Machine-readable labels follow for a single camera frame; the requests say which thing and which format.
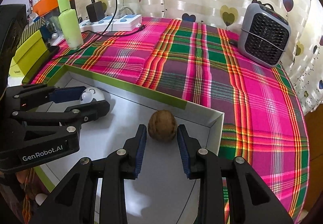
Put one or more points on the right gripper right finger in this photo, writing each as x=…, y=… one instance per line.
x=250, y=199

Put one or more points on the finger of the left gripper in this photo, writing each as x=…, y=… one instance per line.
x=82, y=113
x=38, y=94

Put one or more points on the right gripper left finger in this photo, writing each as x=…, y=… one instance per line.
x=95, y=188

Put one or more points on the white panda-face gadget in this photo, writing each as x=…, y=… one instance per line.
x=91, y=94

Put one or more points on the brown walnut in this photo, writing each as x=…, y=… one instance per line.
x=162, y=126

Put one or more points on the left hand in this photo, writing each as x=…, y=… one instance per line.
x=22, y=184

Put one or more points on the lime green shoe box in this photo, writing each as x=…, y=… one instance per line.
x=27, y=55

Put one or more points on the black smartphone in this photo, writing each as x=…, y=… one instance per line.
x=40, y=63

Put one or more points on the light green lotion bottle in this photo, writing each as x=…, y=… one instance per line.
x=69, y=24

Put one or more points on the green white cardboard tray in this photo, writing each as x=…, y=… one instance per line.
x=152, y=159

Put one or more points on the orange-lidded clear storage bin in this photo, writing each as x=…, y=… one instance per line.
x=49, y=10

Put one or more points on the white blue power strip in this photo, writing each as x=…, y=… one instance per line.
x=125, y=23

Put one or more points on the black power adapter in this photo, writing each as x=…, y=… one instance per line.
x=95, y=11

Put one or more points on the pink green plaid tablecloth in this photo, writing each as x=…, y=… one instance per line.
x=263, y=119

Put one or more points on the grey mini space heater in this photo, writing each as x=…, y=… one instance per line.
x=264, y=35

